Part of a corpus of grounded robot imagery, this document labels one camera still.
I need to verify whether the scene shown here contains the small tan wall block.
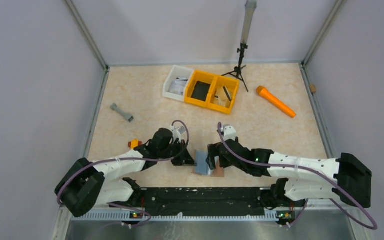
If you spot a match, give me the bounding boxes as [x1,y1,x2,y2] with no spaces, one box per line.
[309,83,317,94]

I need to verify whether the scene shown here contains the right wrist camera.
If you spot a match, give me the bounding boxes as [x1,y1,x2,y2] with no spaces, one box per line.
[221,124,237,141]

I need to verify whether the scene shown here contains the black card in bin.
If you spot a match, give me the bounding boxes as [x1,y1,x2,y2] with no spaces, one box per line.
[191,81,211,102]

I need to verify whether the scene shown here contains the brown leather card holder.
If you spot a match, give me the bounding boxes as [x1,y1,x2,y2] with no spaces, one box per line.
[192,150,225,178]

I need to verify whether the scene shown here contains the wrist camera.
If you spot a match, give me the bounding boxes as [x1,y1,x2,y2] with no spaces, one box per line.
[170,125,186,142]
[221,124,237,141]

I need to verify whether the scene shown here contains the grey dumbbell-shaped part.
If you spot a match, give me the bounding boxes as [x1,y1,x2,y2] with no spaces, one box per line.
[110,103,134,123]

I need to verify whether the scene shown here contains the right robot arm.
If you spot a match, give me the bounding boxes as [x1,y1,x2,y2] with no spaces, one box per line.
[206,139,372,209]

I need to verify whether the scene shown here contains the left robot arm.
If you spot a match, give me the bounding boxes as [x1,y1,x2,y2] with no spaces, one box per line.
[54,125,194,217]

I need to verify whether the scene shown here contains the white plastic bin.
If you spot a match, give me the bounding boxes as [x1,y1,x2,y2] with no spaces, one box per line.
[162,65,195,102]

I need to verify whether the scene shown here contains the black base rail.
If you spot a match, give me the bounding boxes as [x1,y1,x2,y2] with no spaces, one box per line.
[132,187,269,217]

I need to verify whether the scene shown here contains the papers in white bin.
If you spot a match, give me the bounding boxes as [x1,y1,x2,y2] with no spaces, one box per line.
[168,77,188,96]

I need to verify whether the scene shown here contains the white cable duct strip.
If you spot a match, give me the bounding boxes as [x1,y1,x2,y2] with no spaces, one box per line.
[71,209,279,222]

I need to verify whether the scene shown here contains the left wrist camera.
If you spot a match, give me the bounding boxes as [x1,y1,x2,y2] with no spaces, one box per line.
[170,125,186,142]

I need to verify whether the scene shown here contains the orange plastic cone handle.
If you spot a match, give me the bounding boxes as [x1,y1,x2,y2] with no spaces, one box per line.
[256,86,296,118]

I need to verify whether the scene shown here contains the black tripod with grey pole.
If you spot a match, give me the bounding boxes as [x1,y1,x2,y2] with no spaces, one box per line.
[222,0,258,92]

